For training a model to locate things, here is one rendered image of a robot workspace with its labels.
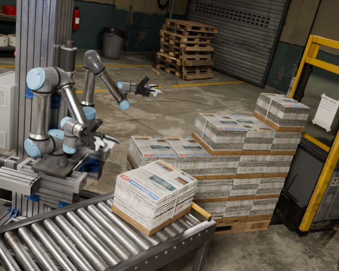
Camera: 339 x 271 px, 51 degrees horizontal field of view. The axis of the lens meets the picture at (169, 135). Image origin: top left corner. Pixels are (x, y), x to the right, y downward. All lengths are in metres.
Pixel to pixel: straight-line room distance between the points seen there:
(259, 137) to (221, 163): 0.38
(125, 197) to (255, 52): 8.63
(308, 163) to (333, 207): 0.50
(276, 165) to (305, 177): 0.61
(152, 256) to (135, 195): 0.31
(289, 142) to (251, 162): 0.40
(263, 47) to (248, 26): 0.76
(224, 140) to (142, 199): 1.22
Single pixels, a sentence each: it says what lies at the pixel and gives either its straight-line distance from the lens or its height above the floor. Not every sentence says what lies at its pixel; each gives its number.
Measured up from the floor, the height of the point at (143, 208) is 0.94.
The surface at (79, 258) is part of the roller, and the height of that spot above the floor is 0.80.
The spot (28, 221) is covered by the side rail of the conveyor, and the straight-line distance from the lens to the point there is 1.94.
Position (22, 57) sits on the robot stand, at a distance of 2.44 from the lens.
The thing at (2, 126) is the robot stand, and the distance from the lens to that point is 2.60.
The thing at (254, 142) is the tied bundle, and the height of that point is 0.95.
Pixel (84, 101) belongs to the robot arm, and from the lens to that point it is 2.82.
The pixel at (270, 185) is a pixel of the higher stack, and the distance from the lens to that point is 3.41.
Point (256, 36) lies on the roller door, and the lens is 10.21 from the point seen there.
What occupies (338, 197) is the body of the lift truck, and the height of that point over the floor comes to 0.44.
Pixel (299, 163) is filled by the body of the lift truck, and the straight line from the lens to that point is 3.92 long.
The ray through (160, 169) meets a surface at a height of 1.03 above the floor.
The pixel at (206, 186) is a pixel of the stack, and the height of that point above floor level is 0.54.
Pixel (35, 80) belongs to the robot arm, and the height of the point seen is 1.41.
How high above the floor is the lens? 1.99
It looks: 22 degrees down
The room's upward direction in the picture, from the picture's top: 12 degrees clockwise
